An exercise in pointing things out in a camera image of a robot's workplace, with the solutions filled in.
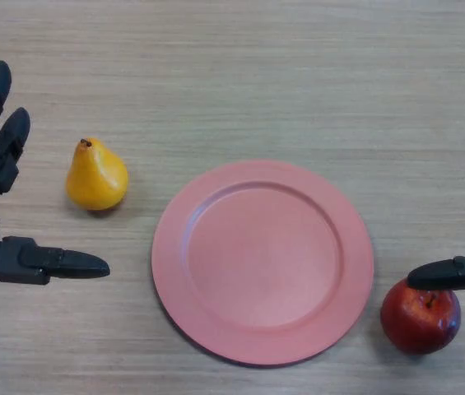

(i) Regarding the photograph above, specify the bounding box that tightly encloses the yellow pear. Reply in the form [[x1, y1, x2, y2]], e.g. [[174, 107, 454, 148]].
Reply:
[[65, 137, 129, 211]]

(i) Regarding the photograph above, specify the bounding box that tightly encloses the red apple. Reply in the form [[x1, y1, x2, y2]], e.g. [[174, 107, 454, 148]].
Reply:
[[379, 277, 463, 356]]

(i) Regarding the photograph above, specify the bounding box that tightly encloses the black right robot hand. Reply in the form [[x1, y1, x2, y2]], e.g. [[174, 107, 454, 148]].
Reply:
[[407, 244, 465, 297]]

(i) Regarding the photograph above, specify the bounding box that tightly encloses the pink round plate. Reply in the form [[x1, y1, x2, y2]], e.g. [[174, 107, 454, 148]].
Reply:
[[151, 160, 375, 369]]

